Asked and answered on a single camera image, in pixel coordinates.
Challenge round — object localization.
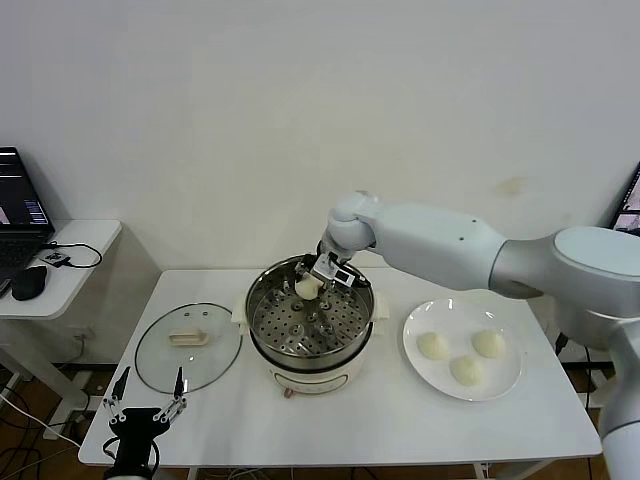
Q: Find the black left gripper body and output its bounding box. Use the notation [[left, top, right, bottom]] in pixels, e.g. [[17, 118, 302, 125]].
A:
[[107, 407, 166, 480]]

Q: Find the white wall socket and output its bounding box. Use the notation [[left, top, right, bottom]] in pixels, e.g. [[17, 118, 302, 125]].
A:
[[69, 324, 97, 359]]

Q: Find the black cable with inline adapter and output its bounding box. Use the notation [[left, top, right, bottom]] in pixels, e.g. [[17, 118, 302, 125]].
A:
[[553, 333, 597, 401]]

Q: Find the stainless steel steamer basket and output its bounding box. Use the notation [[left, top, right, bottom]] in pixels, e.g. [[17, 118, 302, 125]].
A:
[[247, 255, 376, 364]]

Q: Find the black laptop with pale windows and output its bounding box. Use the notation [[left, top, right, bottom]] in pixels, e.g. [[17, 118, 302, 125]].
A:
[[612, 160, 640, 231]]

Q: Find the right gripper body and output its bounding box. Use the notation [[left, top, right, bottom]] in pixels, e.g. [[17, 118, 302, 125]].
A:
[[302, 240, 351, 281]]

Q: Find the black laptop with dark screen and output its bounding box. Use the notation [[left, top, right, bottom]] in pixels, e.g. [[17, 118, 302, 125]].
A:
[[0, 146, 57, 299]]

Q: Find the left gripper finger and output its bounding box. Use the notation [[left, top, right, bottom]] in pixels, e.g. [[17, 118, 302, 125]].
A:
[[102, 366, 132, 426], [152, 366, 190, 425]]

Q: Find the white round plate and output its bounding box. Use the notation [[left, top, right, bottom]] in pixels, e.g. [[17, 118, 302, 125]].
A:
[[402, 298, 524, 403]]

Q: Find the white side table with mouse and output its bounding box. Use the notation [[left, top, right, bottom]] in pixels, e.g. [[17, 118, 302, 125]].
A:
[[0, 218, 164, 441]]

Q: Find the cream electric cooking pot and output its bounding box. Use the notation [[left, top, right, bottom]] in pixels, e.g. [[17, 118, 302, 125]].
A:
[[231, 292, 391, 401]]

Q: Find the black computer mouse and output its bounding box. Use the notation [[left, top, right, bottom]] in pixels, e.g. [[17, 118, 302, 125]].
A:
[[11, 265, 50, 302]]

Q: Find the round glass pot lid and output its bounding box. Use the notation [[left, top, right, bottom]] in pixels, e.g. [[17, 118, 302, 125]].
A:
[[134, 301, 243, 395]]

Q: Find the white steamed baozi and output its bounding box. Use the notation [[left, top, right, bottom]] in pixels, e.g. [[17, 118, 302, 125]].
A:
[[471, 329, 506, 359], [294, 277, 322, 301], [448, 355, 486, 387], [416, 332, 450, 361]]

